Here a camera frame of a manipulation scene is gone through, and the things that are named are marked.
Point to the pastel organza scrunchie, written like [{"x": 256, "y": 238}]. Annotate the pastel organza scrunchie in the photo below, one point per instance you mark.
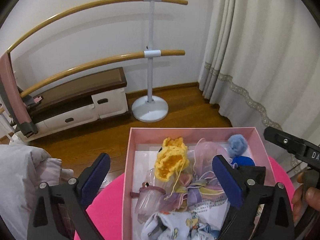
[{"x": 198, "y": 183}]

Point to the light blue fabric scrunchie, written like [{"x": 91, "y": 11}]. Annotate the light blue fabric scrunchie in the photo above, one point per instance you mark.
[{"x": 237, "y": 145}]

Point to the brown top storage bench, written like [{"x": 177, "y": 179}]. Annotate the brown top storage bench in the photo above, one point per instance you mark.
[{"x": 80, "y": 101}]

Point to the pink cardboard box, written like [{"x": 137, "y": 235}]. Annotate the pink cardboard box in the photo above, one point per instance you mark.
[{"x": 142, "y": 149}]

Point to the wooden ballet bar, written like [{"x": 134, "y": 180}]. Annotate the wooden ballet bar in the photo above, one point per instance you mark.
[
  {"x": 80, "y": 8},
  {"x": 95, "y": 63}
]

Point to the pink grey hanging towel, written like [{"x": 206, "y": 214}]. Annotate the pink grey hanging towel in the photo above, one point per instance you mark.
[{"x": 17, "y": 106}]

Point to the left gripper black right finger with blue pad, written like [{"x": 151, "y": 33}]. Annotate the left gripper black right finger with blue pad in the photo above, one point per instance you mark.
[{"x": 257, "y": 211}]

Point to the pink round table cover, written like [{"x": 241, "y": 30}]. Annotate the pink round table cover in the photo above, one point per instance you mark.
[{"x": 106, "y": 209}]

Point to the white barre stand right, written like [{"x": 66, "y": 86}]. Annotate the white barre stand right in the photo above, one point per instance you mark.
[{"x": 150, "y": 108}]

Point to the cream curtain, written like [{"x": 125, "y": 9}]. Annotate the cream curtain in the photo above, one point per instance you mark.
[{"x": 262, "y": 65}]

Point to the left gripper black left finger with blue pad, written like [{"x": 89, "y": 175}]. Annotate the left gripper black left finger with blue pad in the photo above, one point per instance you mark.
[{"x": 76, "y": 195}]

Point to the yellow crochet fish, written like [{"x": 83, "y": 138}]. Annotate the yellow crochet fish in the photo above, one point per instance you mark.
[{"x": 171, "y": 165}]

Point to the clear pouch with hair ties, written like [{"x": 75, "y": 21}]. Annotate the clear pouch with hair ties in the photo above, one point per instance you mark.
[{"x": 149, "y": 197}]

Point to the lower wooden ballet bar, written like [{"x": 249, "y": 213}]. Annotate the lower wooden ballet bar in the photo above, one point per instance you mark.
[{"x": 95, "y": 63}]

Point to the royal blue knitted item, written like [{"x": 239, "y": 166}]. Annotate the royal blue knitted item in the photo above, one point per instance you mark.
[{"x": 241, "y": 160}]

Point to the grey duvet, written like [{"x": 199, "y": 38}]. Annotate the grey duvet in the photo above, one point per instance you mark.
[{"x": 23, "y": 169}]

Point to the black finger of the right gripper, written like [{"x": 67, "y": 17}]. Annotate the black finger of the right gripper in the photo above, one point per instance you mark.
[{"x": 303, "y": 150}]

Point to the white blue printed cloth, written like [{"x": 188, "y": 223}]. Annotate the white blue printed cloth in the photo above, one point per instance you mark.
[{"x": 178, "y": 225}]

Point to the upper wooden ballet bar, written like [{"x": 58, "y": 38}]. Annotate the upper wooden ballet bar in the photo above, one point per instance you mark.
[{"x": 80, "y": 8}]

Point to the person's right hand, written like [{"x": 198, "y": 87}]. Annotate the person's right hand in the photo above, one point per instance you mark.
[{"x": 309, "y": 196}]

